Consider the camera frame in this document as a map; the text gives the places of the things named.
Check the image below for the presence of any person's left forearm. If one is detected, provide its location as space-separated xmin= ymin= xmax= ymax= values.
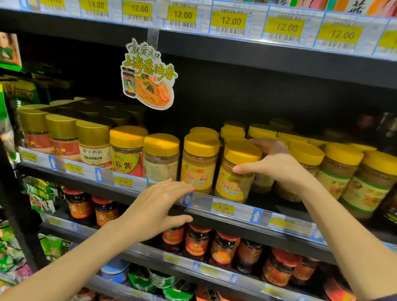
xmin=0 ymin=206 xmax=154 ymax=301

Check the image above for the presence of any noodle picture hanging sign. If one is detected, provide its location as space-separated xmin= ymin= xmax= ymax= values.
xmin=116 ymin=37 xmax=182 ymax=113

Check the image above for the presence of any red yellow label paste jar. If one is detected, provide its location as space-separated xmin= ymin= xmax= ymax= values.
xmin=104 ymin=123 xmax=150 ymax=178

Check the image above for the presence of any group of gold lid jars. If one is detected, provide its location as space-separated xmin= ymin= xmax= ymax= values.
xmin=11 ymin=89 xmax=147 ymax=174

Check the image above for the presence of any person's left hand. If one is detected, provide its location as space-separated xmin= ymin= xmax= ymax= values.
xmin=111 ymin=172 xmax=198 ymax=255

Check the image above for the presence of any cluster of yellow lid jars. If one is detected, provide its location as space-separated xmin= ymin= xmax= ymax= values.
xmin=181 ymin=107 xmax=397 ymax=224

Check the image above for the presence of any row of red lid jars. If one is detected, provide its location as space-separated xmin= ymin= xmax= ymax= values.
xmin=53 ymin=186 xmax=369 ymax=301

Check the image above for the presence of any person's right forearm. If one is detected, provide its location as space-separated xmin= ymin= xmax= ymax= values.
xmin=283 ymin=175 xmax=397 ymax=301

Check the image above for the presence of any yellow-lid jar yellow label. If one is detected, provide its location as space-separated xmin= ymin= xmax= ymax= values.
xmin=213 ymin=138 xmax=264 ymax=205
xmin=178 ymin=131 xmax=222 ymax=196

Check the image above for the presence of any person's right hand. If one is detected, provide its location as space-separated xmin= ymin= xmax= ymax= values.
xmin=230 ymin=135 xmax=317 ymax=196

